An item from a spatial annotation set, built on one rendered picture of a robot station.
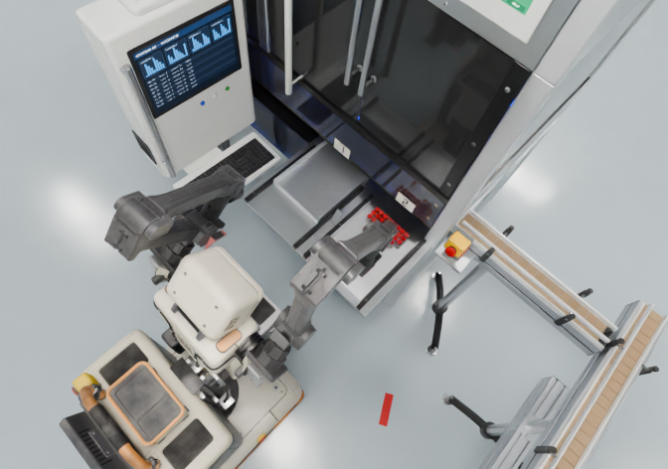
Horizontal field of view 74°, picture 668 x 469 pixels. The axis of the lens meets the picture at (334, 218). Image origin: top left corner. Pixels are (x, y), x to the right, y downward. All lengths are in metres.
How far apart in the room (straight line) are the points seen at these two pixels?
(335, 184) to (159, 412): 1.06
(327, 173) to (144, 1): 0.92
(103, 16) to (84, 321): 1.72
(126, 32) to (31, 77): 2.40
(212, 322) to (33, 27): 3.36
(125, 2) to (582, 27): 1.19
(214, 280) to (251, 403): 1.12
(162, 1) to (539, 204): 2.58
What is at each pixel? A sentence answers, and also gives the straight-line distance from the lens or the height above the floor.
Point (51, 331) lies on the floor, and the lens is 2.85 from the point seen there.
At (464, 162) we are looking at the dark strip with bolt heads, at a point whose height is 1.41.
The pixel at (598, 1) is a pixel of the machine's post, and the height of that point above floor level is 2.00.
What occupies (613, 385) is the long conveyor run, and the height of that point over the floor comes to 0.93.
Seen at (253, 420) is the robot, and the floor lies 0.28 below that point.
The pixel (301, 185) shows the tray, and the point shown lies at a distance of 1.88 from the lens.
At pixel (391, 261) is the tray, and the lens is 1.77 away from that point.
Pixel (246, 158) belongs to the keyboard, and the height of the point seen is 0.83.
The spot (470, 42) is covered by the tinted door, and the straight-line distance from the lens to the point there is 1.19.
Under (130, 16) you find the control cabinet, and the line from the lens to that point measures 1.55.
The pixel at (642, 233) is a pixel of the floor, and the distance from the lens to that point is 3.61.
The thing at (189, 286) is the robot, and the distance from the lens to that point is 1.22.
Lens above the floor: 2.49
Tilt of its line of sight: 63 degrees down
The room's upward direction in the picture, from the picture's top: 11 degrees clockwise
